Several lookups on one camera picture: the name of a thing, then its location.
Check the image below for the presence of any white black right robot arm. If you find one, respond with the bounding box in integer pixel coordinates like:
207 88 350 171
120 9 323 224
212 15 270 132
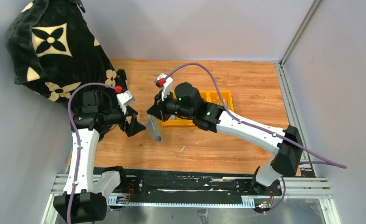
147 82 303 195

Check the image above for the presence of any aluminium corner frame post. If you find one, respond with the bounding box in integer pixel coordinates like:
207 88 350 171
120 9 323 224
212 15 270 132
275 0 324 178

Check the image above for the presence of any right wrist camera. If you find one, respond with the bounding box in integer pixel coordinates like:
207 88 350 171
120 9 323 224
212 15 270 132
154 73 173 101

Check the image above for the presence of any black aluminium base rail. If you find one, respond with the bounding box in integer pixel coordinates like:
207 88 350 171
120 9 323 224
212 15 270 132
51 166 333 214

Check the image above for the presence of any yellow left plastic bin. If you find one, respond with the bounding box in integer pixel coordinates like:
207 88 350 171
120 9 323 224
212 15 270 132
161 118 186 126

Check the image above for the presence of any yellow middle plastic bin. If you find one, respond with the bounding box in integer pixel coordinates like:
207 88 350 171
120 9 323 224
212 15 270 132
184 90 210 126

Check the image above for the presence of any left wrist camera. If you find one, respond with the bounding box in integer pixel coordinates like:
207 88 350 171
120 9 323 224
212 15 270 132
117 90 135 115

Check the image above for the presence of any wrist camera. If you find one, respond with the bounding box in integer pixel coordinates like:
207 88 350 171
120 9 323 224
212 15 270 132
117 90 135 115
154 73 173 101

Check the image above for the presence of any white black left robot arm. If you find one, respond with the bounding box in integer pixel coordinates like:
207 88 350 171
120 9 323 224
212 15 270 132
53 91 145 224

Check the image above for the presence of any black cream floral blanket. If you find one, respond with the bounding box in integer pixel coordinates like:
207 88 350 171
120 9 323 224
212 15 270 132
6 0 127 113

